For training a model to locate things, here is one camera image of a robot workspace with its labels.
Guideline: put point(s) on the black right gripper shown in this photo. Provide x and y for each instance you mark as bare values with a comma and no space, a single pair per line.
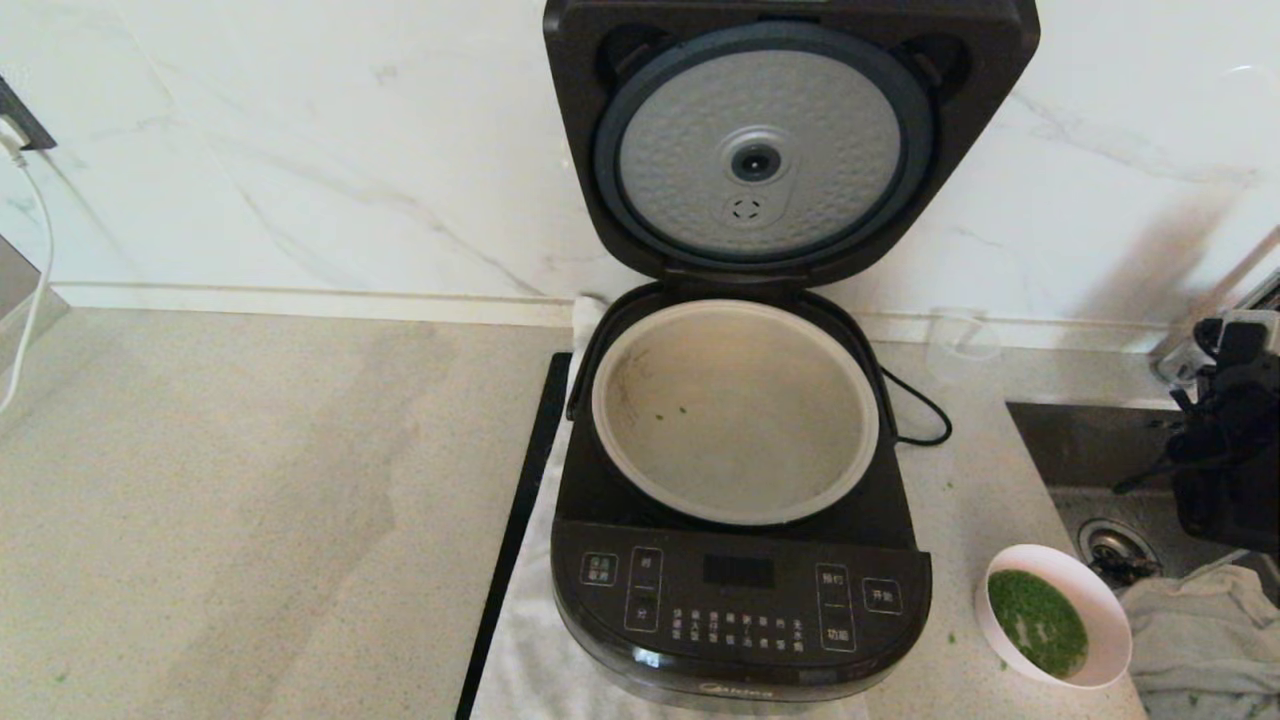
1235,420

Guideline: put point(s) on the white round bowl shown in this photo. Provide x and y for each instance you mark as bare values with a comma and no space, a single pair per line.
1110,614

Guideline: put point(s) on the chopped green vegetables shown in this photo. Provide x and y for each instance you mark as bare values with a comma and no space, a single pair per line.
1037,622

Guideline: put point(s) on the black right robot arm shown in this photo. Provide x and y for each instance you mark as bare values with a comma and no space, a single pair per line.
1235,515

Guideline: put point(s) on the grey inner cooking pot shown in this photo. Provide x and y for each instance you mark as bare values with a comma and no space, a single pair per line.
735,420

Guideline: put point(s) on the chrome faucet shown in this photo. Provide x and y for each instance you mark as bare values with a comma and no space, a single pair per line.
1180,360

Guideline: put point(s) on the stainless steel sink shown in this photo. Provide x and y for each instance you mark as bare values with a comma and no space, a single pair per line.
1080,450

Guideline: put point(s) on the metal sink drain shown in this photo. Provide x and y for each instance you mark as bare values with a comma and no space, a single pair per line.
1108,545

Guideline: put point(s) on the grey crumpled cloth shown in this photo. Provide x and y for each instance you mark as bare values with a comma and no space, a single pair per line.
1200,640

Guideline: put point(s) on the clear plastic cup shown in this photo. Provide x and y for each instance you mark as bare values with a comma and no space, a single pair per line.
960,345

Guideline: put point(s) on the black flat strip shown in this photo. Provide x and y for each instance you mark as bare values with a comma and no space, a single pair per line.
520,500

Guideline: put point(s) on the white towel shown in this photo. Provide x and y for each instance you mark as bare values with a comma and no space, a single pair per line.
520,650

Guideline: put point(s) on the grey side panel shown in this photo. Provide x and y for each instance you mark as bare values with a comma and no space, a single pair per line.
15,290

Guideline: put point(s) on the white plug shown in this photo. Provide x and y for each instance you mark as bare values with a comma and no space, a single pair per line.
12,135

